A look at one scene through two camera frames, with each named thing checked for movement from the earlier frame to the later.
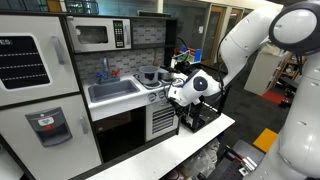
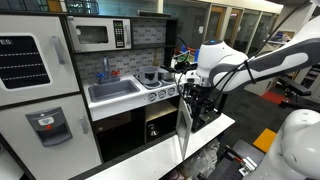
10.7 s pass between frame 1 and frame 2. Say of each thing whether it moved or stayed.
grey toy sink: stayed
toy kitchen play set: stayed
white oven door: moved
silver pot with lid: stayed
